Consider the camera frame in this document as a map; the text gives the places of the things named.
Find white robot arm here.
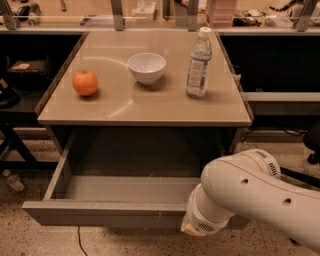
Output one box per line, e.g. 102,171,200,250
181,149,320,253

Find black office chair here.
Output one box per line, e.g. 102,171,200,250
281,121,320,188

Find white bowl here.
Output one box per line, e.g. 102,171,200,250
127,53,166,85

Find black side table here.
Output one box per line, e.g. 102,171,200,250
0,55,57,170

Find pink stacked trays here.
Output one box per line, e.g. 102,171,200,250
205,0,238,28

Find white box on bench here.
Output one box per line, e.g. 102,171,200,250
135,0,157,21

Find grey top drawer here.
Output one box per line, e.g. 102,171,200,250
21,127,251,232

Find grey drawer cabinet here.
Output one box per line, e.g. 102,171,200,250
34,30,254,161

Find clear plastic water bottle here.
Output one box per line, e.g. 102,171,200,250
186,27,212,98

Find black floor cable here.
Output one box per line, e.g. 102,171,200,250
77,226,88,256

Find orange fruit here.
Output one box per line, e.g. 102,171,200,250
72,69,98,97

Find small bottle on floor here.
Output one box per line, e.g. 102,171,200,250
2,169,24,192

